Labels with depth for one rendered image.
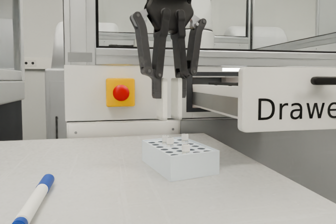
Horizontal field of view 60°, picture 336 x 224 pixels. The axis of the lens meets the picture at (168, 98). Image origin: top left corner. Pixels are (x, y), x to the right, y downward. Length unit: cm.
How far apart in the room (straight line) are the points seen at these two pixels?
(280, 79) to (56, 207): 39
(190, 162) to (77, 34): 49
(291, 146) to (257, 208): 63
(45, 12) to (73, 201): 391
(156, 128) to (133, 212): 48
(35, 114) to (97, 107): 343
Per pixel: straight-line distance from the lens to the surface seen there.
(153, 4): 48
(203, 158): 45
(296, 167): 101
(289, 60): 96
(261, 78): 51
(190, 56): 50
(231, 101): 58
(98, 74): 78
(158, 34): 48
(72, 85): 79
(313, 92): 57
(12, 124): 163
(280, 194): 42
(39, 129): 421
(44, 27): 419
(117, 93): 71
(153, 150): 48
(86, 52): 79
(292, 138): 98
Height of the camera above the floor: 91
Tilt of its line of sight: 3 degrees down
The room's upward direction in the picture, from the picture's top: straight up
